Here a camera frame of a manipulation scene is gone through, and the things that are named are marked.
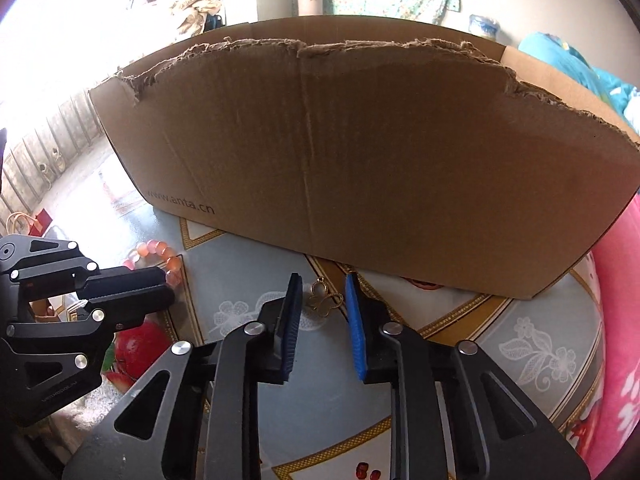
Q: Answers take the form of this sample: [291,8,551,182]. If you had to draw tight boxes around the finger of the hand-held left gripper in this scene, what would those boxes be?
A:
[0,235,170,303]
[0,290,177,428]

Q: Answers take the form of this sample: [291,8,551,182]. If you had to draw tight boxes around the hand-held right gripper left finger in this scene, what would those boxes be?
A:
[60,272,305,480]

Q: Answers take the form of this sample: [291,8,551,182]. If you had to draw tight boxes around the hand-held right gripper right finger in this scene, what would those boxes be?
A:
[345,272,591,480]

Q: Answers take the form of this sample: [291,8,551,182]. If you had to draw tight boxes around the pink bead bracelet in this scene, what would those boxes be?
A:
[122,240,183,288]

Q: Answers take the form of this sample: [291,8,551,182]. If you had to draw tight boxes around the gold butterfly pendant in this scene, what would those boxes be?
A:
[307,280,345,318]

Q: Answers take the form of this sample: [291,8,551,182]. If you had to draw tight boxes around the brown cardboard box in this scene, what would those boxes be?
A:
[89,15,640,301]

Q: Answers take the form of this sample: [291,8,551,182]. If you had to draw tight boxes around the red bag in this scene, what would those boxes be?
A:
[27,210,53,238]

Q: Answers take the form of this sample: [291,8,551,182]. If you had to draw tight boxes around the fruit print tablecloth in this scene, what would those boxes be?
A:
[50,160,608,480]

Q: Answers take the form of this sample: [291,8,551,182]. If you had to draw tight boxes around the pink quilt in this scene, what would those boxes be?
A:
[582,195,640,476]

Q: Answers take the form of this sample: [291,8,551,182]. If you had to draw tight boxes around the pile of clothes and bags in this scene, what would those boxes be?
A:
[170,0,226,36]

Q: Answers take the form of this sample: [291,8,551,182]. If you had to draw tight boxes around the blue quilt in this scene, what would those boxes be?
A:
[517,32,640,136]

